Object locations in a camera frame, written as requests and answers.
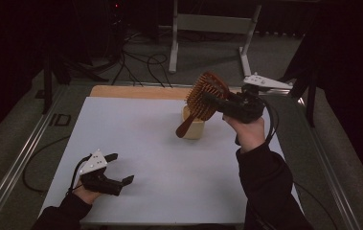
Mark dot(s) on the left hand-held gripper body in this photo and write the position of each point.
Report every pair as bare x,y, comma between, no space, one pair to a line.
101,183

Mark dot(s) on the brown wooden hairbrush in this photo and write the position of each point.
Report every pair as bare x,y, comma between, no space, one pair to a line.
198,107

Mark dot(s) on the white metal stand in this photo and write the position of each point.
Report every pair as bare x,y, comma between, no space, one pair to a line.
214,24

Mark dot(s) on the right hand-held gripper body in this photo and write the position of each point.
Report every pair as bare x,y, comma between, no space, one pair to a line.
244,107

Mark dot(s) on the person's right hand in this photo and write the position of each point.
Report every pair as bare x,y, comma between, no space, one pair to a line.
249,134

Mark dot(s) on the aluminium rail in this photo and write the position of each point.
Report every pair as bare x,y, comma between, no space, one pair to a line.
329,179
19,163

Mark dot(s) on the white table mat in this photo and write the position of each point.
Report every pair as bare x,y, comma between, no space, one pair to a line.
169,166

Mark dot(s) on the person's left hand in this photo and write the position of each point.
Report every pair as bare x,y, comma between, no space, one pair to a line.
86,195

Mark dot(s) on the cream square cup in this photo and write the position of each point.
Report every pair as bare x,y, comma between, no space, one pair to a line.
196,131

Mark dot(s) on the black tripod stand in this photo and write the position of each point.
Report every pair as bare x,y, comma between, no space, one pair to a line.
311,102
47,89

